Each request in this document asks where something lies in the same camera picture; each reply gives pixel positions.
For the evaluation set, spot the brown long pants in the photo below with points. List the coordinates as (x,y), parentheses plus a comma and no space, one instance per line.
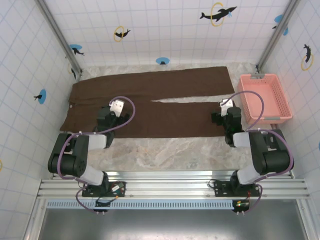
(162,82)

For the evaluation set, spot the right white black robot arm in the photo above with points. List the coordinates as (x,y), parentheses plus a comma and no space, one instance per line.
(270,157)

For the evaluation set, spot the pink plastic basket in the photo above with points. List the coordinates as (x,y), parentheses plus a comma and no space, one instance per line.
(262,100)

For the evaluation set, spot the blue oval sticker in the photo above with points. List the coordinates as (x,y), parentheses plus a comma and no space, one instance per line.
(162,60)

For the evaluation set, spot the small green circuit board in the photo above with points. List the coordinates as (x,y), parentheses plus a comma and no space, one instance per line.
(117,187)

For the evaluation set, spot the diver blue circle sticker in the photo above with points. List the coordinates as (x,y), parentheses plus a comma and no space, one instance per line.
(42,96)

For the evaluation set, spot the shark blue circle sticker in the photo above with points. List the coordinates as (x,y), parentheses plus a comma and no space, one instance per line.
(76,49)

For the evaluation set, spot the black connector board green light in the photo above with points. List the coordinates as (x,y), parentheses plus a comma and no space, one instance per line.
(241,205)

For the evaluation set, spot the black whale sticker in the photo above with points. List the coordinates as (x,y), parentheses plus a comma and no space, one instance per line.
(212,17)

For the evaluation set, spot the grey metal panel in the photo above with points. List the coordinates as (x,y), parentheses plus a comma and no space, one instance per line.
(175,225)

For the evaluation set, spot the blue patch sticker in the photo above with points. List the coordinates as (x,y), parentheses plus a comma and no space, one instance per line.
(278,18)

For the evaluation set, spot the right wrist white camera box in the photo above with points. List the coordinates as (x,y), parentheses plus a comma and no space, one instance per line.
(226,104)

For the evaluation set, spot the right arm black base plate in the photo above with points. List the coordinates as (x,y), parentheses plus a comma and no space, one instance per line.
(222,191)

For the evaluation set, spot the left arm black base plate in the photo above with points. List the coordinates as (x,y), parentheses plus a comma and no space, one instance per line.
(120,193)

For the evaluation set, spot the aluminium mounting rail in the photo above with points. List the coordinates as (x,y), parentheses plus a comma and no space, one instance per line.
(170,185)

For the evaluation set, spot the aluminium corner post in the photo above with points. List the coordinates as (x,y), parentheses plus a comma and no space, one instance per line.
(277,37)
(60,37)

